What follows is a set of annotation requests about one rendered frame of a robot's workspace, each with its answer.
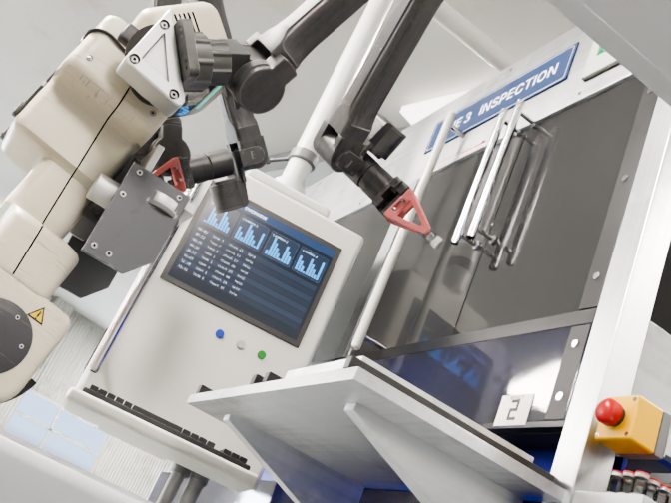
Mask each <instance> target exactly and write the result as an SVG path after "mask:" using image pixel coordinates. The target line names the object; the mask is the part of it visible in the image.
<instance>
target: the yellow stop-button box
mask: <svg viewBox="0 0 671 503"><path fill-rule="evenodd" d="M607 398H612V399H614V400H616V401H617V402H619V403H620V404H621V405H622V407H623V413H622V416H621V418H620V420H619V421H618V422H617V423H616V424H614V425H612V426H605V425H604V424H602V423H600V422H599V423H598V426H597V430H596V434H595V440H596V441H598V442H600V443H601V444H603V445H604V446H606V447H607V448H609V449H611V450H612V451H614V452H615V453H618V455H619V456H621V457H623V458H624V459H653V460H661V459H662V458H663V453H664V449H665V445H666V440H667V436H668V432H669V427H670V423H671V415H670V414H668V413H667V412H665V411H662V409H660V408H659V407H657V406H656V405H654V404H653V403H651V402H650V401H648V400H647V399H646V398H644V397H643V396H640V395H634V396H620V397H607Z"/></svg>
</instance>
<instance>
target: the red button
mask: <svg viewBox="0 0 671 503"><path fill-rule="evenodd" d="M622 413H623V407H622V405H621V404H620V403H619V402H617V401H616V400H614V399H612V398H606V399H603V400H602V401H600V402H599V404H598V405H597V407H596V409H595V416H596V418H597V420H598V421H599V422H600V423H602V424H604V425H605V426H612V425H614V424H616V423H617V422H618V421H619V420H620V418H621V416H622Z"/></svg>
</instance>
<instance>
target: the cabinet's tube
mask: <svg viewBox="0 0 671 503"><path fill-rule="evenodd" d="M392 2H393V0H369V2H368V4H367V6H366V8H365V10H364V12H363V14H362V16H361V18H360V20H359V22H358V24H357V26H356V28H355V30H354V32H353V34H352V36H351V38H350V40H349V42H348V44H347V46H346V48H345V50H344V52H343V54H342V56H341V58H340V60H339V62H338V64H337V66H336V68H335V71H334V73H333V75H332V77H331V79H330V81H329V83H328V85H327V86H326V88H325V90H324V92H323V94H322V96H321V98H320V100H319V102H318V104H317V106H316V108H315V110H314V112H313V114H312V116H311V118H310V120H309V122H308V124H307V126H306V128H305V130H304V132H303V134H302V136H301V138H300V140H299V142H298V144H297V146H296V147H293V148H292V150H291V152H290V154H289V156H288V157H283V158H269V157H268V160H267V162H266V164H267V165H268V164H270V163H271V162H283V161H289V162H288V164H287V166H286V168H285V170H284V172H283V174H282V175H281V176H279V177H275V179H276V180H278V181H280V182H281V183H283V184H285V185H287V186H289V187H291V188H292V189H294V190H296V191H298V192H300V193H302V194H305V193H306V191H305V189H304V184H305V182H306V180H307V178H308V176H309V174H310V173H311V172H313V171H314V170H315V168H316V166H317V164H318V162H319V159H318V155H319V154H318V153H317V151H316V150H315V149H314V146H313V141H314V137H315V135H316V133H317V132H318V130H319V128H320V126H321V124H322V123H323V121H324V119H326V120H328V119H329V117H330V116H331V114H332V112H333V110H334V108H335V107H336V106H338V104H339V103H340V102H341V100H342V99H343V97H344V96H345V94H346V93H347V91H348V90H349V88H350V86H351V84H352V83H353V81H354V79H355V77H356V76H357V74H358V72H359V70H360V68H361V66H362V64H363V62H364V60H365V58H366V56H367V54H368V52H369V50H370V47H371V45H372V43H373V41H374V39H375V37H376V35H377V33H378V31H379V29H380V27H381V25H382V23H383V21H384V19H385V17H386V15H387V13H388V11H389V8H390V6H391V4H392Z"/></svg>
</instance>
